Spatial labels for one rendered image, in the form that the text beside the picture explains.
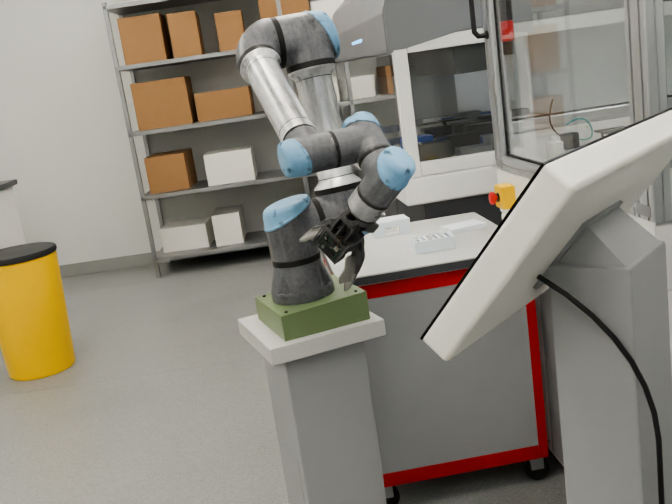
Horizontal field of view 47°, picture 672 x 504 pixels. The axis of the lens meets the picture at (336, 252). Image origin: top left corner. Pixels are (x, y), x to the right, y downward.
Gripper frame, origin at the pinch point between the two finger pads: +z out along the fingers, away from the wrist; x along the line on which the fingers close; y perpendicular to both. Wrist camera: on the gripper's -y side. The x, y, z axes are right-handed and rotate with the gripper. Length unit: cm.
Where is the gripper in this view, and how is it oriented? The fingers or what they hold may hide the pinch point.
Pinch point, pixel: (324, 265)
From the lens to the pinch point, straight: 173.9
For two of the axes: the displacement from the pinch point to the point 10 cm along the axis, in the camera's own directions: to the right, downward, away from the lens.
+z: -4.7, 6.1, 6.4
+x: 6.7, 7.2, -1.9
